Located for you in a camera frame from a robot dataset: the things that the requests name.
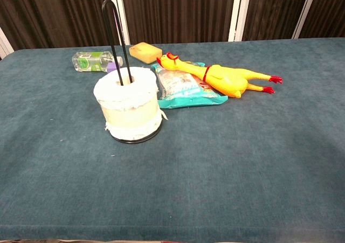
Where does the clear green-label plastic bottle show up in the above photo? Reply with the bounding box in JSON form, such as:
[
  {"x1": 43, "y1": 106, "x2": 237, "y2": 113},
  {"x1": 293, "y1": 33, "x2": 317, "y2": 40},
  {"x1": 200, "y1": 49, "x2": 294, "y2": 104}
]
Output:
[{"x1": 71, "y1": 51, "x2": 124, "y2": 73}]

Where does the yellow rectangular sponge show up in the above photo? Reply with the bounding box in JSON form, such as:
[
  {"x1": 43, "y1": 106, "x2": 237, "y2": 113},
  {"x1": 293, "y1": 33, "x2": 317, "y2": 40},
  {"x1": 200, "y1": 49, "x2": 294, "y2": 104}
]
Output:
[{"x1": 128, "y1": 41, "x2": 163, "y2": 65}]

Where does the small purple cube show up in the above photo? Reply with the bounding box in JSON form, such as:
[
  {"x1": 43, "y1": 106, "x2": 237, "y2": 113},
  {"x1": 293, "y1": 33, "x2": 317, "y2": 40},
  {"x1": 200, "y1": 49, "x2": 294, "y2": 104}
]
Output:
[{"x1": 106, "y1": 61, "x2": 122, "y2": 74}]

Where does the white toilet paper roll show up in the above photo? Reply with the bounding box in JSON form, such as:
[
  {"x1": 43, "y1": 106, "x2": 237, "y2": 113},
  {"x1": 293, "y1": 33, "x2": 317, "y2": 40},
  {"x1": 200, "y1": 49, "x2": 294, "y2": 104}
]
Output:
[{"x1": 93, "y1": 66, "x2": 169, "y2": 141}]

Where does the dark brown pleated partition panel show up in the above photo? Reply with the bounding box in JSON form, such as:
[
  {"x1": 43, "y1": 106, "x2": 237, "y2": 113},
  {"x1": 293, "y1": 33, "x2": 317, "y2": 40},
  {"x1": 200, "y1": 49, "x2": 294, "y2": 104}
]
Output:
[
  {"x1": 0, "y1": 0, "x2": 121, "y2": 52},
  {"x1": 242, "y1": 0, "x2": 313, "y2": 41},
  {"x1": 120, "y1": 0, "x2": 238, "y2": 45},
  {"x1": 299, "y1": 0, "x2": 345, "y2": 39}
]

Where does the teal snack packet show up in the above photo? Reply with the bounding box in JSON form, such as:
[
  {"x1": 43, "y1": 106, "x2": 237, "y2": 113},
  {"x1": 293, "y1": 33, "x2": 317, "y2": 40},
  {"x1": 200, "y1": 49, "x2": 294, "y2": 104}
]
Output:
[{"x1": 150, "y1": 61, "x2": 229, "y2": 109}]

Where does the black metal wire stand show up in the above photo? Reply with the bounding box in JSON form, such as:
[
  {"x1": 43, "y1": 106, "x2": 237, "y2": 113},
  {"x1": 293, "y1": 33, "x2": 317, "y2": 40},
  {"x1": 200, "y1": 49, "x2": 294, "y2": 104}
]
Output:
[{"x1": 101, "y1": 0, "x2": 163, "y2": 144}]

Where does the yellow rubber chicken toy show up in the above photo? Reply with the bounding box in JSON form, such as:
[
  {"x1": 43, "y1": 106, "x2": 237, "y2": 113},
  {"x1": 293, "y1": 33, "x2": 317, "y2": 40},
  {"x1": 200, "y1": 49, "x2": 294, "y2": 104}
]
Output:
[{"x1": 156, "y1": 52, "x2": 284, "y2": 99}]

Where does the white partition frame post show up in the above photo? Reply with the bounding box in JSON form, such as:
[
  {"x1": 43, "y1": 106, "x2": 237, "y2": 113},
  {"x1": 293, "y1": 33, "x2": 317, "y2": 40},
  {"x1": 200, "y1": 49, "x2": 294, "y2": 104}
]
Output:
[
  {"x1": 292, "y1": 0, "x2": 320, "y2": 40},
  {"x1": 227, "y1": 0, "x2": 252, "y2": 42},
  {"x1": 107, "y1": 0, "x2": 131, "y2": 46},
  {"x1": 0, "y1": 26, "x2": 15, "y2": 58}
]

